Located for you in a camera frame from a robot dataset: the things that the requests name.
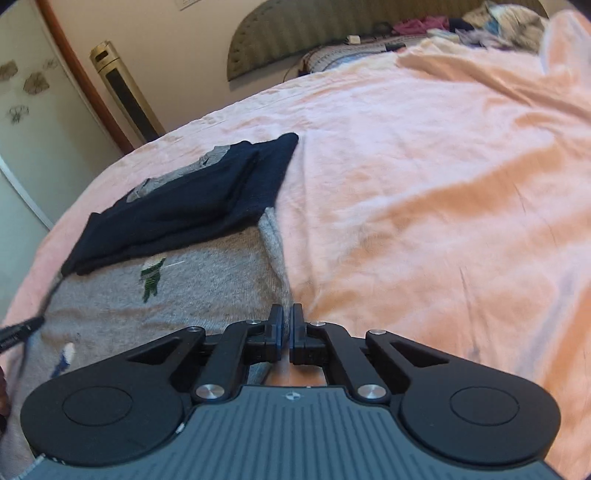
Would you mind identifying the gold tower fan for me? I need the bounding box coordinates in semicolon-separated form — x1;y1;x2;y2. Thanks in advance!
89;41;166;143

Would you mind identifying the wooden door frame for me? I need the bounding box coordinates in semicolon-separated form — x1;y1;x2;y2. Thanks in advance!
36;0;136;154

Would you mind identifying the grey and navy knit sweater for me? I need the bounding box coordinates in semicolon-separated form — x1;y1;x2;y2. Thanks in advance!
0;132;300;480

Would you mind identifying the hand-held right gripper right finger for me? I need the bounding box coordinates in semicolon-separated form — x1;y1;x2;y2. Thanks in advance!
290;302;451;407

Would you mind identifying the pink blanket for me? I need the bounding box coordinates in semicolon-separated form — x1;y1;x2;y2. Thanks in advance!
0;9;591;480

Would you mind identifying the olive striped headboard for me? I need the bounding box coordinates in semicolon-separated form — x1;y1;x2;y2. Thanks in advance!
226;0;490;83

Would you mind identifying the patterned pillow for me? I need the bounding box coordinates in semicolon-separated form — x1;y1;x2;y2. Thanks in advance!
299;38;428;75

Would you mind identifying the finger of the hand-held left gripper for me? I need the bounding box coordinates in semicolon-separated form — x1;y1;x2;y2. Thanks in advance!
0;316;45;354

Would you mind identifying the pile of mixed clothes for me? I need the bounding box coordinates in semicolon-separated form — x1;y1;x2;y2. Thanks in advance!
392;1;550;51

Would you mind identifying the wardrobe door with flower decals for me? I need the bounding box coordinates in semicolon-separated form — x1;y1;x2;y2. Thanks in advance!
0;0;124;232

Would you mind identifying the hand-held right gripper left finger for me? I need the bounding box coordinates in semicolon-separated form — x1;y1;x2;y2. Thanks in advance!
127;304;284;407

